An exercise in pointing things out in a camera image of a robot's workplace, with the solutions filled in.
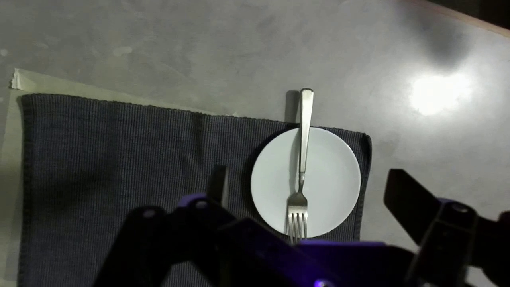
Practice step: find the silver metal fork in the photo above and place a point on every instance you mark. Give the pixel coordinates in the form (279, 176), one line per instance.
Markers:
(304, 138)

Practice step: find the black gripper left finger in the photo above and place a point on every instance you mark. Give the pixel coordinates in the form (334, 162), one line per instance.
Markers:
(223, 250)

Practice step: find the dark grey woven placemat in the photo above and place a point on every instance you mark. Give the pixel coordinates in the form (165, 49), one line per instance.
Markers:
(86, 163)

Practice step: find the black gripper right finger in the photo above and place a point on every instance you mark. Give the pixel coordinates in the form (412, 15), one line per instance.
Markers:
(451, 237)

